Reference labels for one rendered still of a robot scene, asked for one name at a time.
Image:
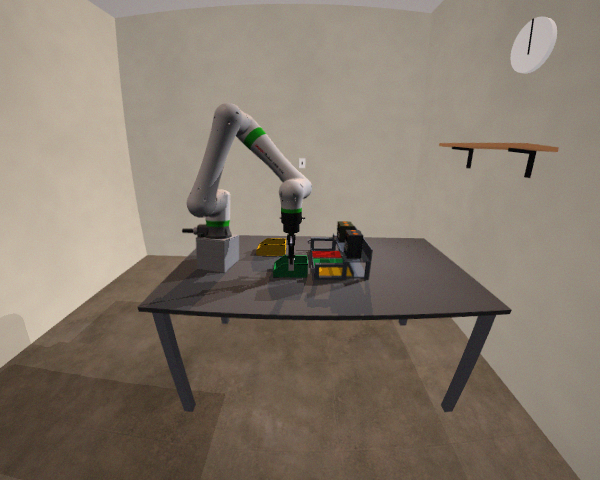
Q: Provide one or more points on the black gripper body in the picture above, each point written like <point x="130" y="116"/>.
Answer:
<point x="291" y="230"/>

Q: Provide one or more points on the yellow bin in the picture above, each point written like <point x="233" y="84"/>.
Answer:
<point x="272" y="247"/>

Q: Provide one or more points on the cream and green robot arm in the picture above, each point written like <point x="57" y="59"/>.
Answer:
<point x="206" y="199"/>

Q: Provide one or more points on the green bin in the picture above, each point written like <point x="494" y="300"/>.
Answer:
<point x="300" y="267"/>

